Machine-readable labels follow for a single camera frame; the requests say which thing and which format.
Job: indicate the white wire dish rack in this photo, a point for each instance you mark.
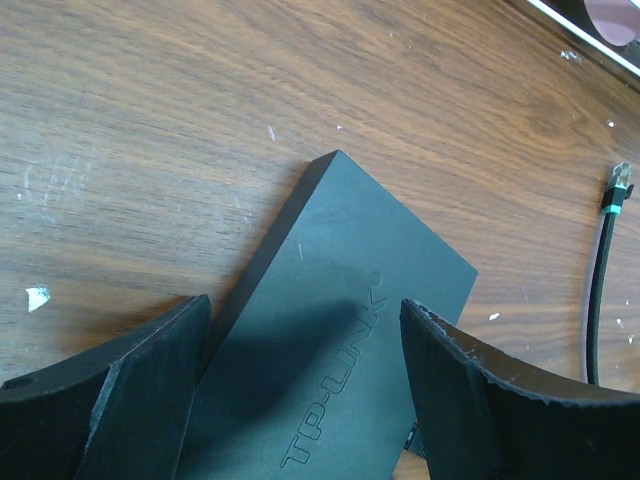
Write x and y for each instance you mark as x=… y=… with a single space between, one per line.
x=571 y=18

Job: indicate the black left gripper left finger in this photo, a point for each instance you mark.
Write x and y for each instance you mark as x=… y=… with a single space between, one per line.
x=116 y=411

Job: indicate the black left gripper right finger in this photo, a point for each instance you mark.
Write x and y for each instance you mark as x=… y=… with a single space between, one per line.
x=483 y=414

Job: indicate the black network switch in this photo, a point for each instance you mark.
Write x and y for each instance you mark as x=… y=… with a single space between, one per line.
x=309 y=379

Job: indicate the pink cup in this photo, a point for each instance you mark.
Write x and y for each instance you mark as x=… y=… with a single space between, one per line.
x=617 y=21

